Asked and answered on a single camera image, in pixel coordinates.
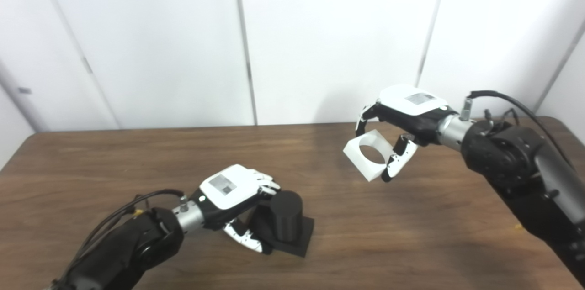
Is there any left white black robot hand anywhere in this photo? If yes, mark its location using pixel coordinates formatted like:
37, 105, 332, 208
190, 164, 282, 254

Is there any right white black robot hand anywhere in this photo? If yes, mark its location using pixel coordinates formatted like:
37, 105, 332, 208
355, 84, 457, 183

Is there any black cylinder peg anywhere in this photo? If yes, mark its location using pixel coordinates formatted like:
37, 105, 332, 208
254, 190, 315, 258

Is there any white square piece with hole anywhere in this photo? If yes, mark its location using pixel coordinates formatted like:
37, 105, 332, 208
343, 129, 394, 182

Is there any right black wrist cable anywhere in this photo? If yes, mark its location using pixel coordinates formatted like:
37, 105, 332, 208
464, 90, 572, 167

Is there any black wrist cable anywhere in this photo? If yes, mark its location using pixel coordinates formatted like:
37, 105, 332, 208
55, 190, 190, 290
464, 90, 572, 167

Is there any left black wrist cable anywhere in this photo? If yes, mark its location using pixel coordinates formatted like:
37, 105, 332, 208
55, 190, 190, 290

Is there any grey wall corner post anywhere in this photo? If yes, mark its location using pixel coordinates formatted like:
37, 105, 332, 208
0, 59, 48, 133

